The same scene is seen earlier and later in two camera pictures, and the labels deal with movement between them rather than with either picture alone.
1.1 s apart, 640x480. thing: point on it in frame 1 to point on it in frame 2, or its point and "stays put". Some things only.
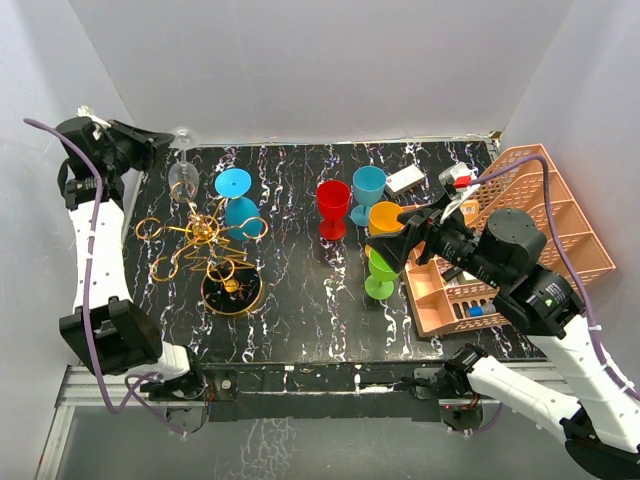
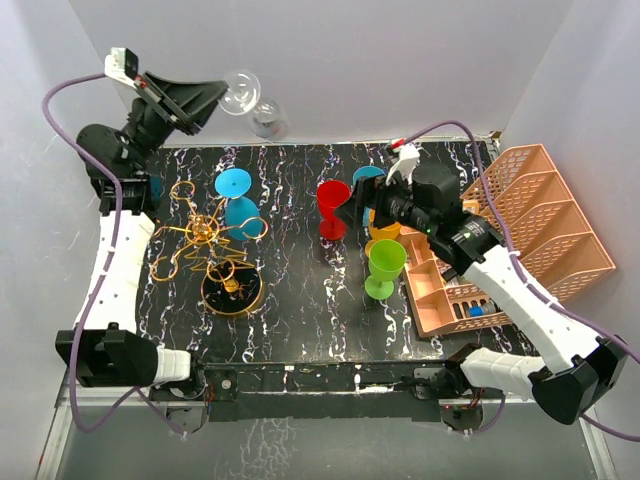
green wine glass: (380, 285) stays put
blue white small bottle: (481, 310) stays put
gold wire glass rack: (232, 285) stays put
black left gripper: (147, 143) to (203, 94)
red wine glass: (333, 199) stays put
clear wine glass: (183, 181) to (267, 118)
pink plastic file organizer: (523, 179) stays put
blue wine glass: (243, 218) stays put
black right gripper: (396, 247) to (369, 192)
